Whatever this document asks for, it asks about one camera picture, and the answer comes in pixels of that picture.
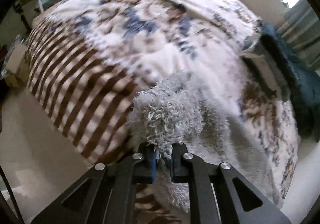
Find green striped right curtain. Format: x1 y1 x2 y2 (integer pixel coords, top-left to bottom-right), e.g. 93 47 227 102
276 0 319 71

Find grey folded garments stack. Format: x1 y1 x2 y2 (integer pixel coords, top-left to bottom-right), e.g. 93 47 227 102
240 36 291 101

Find grey fleece pants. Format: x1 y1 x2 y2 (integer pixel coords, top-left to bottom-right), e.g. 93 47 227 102
127 72 282 214

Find floral bed blanket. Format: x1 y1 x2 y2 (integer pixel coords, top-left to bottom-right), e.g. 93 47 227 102
24 0 301 224

